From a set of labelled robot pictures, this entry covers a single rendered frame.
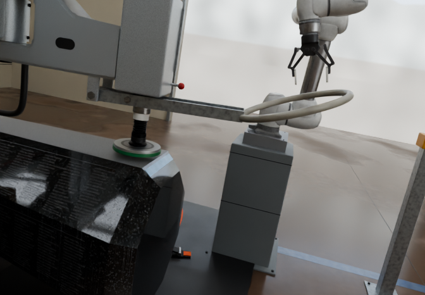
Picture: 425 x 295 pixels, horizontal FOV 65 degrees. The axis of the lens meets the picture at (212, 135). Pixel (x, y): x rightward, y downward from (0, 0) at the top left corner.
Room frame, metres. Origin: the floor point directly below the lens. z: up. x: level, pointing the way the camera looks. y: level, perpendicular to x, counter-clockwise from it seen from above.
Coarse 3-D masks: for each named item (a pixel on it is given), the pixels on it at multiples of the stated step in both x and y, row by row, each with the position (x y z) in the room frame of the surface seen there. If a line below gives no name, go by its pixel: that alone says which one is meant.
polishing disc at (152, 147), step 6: (126, 138) 1.57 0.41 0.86; (114, 144) 1.44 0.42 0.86; (120, 144) 1.44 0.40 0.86; (126, 144) 1.46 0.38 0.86; (150, 144) 1.53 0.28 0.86; (156, 144) 1.54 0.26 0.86; (126, 150) 1.39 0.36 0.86; (132, 150) 1.39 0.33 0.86; (138, 150) 1.40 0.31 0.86; (144, 150) 1.42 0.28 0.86; (150, 150) 1.43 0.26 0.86; (156, 150) 1.45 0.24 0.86
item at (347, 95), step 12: (288, 96) 1.68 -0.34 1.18; (300, 96) 1.66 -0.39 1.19; (312, 96) 1.63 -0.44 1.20; (324, 96) 1.60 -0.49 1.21; (348, 96) 1.30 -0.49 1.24; (252, 108) 1.60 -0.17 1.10; (300, 108) 1.23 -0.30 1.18; (312, 108) 1.22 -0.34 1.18; (324, 108) 1.22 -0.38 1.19; (240, 120) 1.40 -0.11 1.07; (252, 120) 1.30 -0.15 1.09; (264, 120) 1.26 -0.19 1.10; (276, 120) 1.24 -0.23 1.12
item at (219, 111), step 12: (108, 96) 1.44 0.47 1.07; (120, 96) 1.44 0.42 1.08; (132, 96) 1.44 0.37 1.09; (144, 96) 1.43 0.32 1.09; (156, 108) 1.43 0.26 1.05; (168, 108) 1.43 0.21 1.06; (180, 108) 1.42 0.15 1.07; (192, 108) 1.42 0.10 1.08; (204, 108) 1.42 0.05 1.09; (216, 108) 1.42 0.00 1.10; (228, 108) 1.52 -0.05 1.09; (240, 108) 1.52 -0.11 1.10; (228, 120) 1.41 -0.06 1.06
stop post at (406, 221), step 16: (416, 144) 2.00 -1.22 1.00; (416, 160) 1.98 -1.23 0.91; (416, 176) 1.92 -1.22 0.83; (416, 192) 1.92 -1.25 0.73; (400, 208) 1.99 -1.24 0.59; (416, 208) 1.91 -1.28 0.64; (400, 224) 1.92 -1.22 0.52; (400, 240) 1.92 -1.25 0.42; (400, 256) 1.91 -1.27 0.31; (384, 272) 1.94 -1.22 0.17; (368, 288) 1.99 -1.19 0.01; (384, 288) 1.92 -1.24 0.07
